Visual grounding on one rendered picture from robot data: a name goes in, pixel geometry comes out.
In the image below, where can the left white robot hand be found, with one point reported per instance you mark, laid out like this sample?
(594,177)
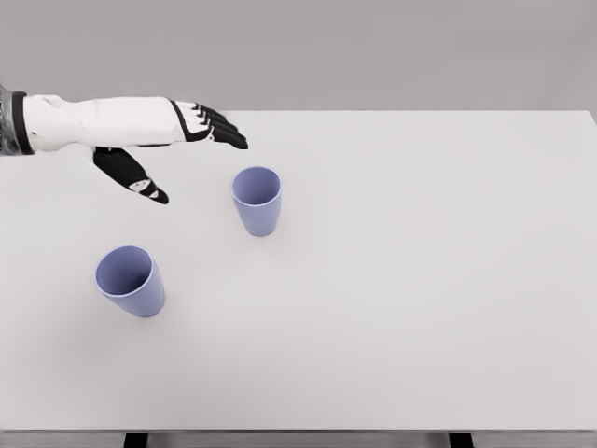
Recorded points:
(135,122)

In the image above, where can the lavender plastic cup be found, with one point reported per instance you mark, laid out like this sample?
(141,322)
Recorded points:
(132,283)
(257,203)

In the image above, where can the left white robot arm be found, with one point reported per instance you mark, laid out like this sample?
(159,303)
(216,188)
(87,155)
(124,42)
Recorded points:
(46,123)

